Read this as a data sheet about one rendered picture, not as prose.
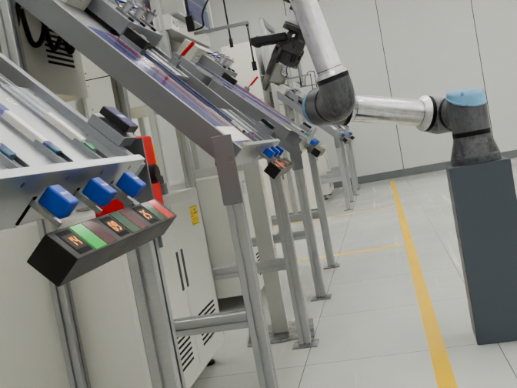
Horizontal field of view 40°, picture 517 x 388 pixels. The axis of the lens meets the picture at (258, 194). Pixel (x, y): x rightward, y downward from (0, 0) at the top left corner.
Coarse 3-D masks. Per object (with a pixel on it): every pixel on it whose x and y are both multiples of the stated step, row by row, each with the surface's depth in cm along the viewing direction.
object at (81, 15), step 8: (56, 0) 197; (72, 8) 203; (80, 16) 200; (88, 16) 212; (88, 24) 198; (96, 24) 209; (112, 32) 216; (152, 48) 250; (144, 56) 217; (152, 56) 229; (160, 56) 242; (168, 64) 240; (176, 72) 236
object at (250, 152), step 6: (246, 144) 183; (252, 144) 191; (258, 144) 201; (264, 144) 212; (270, 144) 226; (276, 144) 242; (246, 150) 188; (252, 150) 199; (258, 150) 211; (240, 156) 186; (246, 156) 197; (252, 156) 208; (258, 156) 222; (240, 162) 194; (246, 162) 206
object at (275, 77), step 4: (276, 64) 222; (276, 68) 222; (280, 68) 222; (272, 72) 222; (276, 72) 222; (268, 76) 221; (272, 76) 222; (276, 76) 222; (280, 76) 222; (264, 80) 222; (268, 80) 222; (272, 80) 222; (276, 80) 222; (280, 80) 222; (264, 84) 223; (264, 88) 224
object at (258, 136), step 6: (210, 108) 216; (228, 114) 233; (234, 114) 240; (234, 120) 227; (240, 120) 238; (234, 126) 215; (246, 126) 236; (246, 132) 215; (252, 132) 226; (258, 132) 237; (252, 138) 215; (258, 138) 226; (264, 138) 237
